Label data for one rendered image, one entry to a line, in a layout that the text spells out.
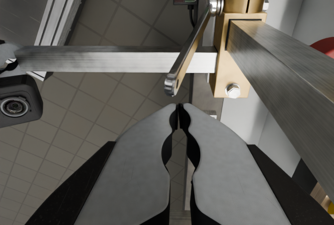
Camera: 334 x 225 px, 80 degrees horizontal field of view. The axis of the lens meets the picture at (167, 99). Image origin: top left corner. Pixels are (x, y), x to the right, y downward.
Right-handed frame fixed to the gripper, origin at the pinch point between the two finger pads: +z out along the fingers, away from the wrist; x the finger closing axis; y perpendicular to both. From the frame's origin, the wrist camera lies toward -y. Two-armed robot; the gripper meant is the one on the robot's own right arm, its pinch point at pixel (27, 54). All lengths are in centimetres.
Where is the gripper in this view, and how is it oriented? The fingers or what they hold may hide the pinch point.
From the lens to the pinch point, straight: 39.0
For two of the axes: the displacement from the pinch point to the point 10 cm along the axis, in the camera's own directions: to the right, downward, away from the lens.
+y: -10.0, -0.1, 0.4
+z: 0.4, -5.2, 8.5
